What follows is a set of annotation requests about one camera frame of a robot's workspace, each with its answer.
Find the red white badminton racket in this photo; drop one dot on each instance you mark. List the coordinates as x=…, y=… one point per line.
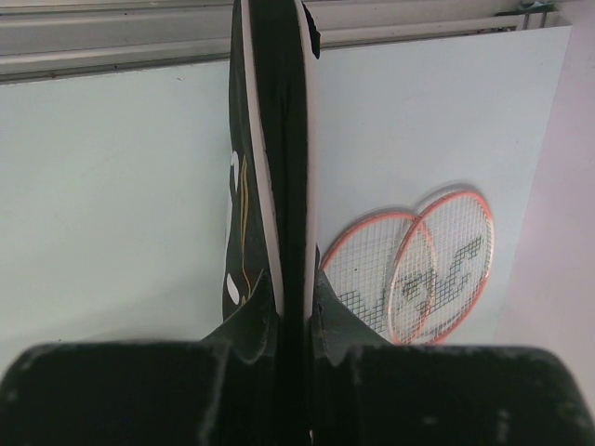
x=383, y=268

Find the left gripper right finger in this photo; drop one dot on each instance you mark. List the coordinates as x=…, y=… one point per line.
x=336, y=337

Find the black SPORT racket bag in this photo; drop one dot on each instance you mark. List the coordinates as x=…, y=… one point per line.
x=271, y=236

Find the aluminium frame rail left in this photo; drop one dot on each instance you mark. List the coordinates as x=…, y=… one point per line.
x=49, y=39

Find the red lower badminton racket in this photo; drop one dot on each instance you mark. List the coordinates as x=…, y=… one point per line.
x=441, y=268

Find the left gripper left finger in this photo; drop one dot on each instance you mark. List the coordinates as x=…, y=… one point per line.
x=244, y=348

